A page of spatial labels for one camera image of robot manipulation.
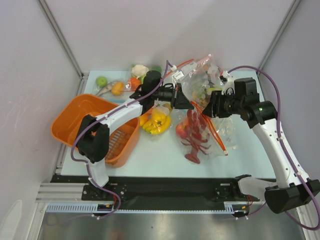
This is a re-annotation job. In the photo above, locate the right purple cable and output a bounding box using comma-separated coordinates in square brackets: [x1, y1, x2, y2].
[224, 65, 320, 230]

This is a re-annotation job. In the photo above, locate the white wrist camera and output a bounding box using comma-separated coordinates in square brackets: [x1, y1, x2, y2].
[219, 70, 235, 95]
[171, 70, 185, 86]

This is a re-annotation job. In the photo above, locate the yellow bell pepper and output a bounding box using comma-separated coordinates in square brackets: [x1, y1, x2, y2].
[151, 108, 167, 131]

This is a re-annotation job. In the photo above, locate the dark green broccoli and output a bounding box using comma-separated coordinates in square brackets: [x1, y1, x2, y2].
[152, 65, 162, 73]

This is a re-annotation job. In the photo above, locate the zip bag with orange seal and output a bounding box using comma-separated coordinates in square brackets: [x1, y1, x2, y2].
[175, 101, 238, 164]

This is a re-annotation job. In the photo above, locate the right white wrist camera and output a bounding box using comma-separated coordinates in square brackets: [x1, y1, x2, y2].
[219, 70, 235, 95]

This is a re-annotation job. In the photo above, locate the orange plastic basket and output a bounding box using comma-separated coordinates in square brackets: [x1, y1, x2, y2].
[51, 93, 140, 168]

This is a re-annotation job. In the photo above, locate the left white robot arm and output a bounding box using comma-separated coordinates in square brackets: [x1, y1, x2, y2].
[71, 70, 194, 200]

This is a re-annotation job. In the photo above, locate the red plastic lobster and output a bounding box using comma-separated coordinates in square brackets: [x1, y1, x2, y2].
[181, 109, 211, 164]

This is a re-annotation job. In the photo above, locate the white cauliflower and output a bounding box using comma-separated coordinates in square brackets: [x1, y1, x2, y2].
[131, 64, 149, 78]

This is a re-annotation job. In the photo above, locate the orange tomato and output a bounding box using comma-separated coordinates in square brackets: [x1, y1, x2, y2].
[128, 77, 141, 91]

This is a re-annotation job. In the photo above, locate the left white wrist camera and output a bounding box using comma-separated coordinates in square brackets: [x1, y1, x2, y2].
[171, 70, 185, 86]

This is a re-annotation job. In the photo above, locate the purple cable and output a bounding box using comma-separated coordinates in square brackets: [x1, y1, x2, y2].
[224, 65, 320, 230]
[70, 59, 176, 216]

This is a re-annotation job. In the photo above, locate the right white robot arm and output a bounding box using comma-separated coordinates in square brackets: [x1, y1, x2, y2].
[202, 78, 320, 214]

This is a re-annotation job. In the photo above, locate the green apple far left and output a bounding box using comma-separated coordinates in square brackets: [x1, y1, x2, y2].
[95, 76, 108, 88]

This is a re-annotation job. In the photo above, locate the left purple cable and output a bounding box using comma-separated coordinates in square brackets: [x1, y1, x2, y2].
[70, 59, 176, 216]

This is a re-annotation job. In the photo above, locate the grey toy fish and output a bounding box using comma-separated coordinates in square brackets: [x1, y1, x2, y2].
[96, 81, 117, 97]

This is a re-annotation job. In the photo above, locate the orange fruit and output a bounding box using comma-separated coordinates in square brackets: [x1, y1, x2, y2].
[138, 114, 149, 127]

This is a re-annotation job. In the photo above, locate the red apple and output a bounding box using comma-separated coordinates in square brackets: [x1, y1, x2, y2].
[175, 122, 189, 139]

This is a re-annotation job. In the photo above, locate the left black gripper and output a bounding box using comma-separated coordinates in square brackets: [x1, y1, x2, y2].
[152, 83, 194, 111]

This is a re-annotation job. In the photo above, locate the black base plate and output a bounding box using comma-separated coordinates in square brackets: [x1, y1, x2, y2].
[49, 174, 261, 211]

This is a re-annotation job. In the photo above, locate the aluminium front rail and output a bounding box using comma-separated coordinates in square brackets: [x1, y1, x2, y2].
[35, 183, 85, 203]

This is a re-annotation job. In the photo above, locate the dotted clear zip bag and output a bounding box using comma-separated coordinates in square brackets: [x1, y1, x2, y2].
[165, 53, 223, 108]

